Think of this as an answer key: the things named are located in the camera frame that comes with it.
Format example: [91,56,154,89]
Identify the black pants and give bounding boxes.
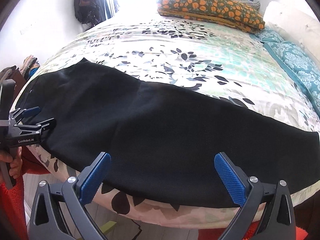
[16,59,319,208]

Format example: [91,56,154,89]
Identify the person's left hand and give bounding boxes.
[0,147,23,179]

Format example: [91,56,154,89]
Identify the red fluffy garment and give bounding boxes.
[1,147,49,239]

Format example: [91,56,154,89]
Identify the teal damask pillow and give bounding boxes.
[250,29,319,114]

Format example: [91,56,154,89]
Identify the cream tufted headboard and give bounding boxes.
[263,1,319,66]

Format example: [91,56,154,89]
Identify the orange green patterned folded blanket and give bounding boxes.
[157,0,265,34]

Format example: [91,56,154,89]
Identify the black bag hanging on wall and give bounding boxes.
[74,0,106,28]

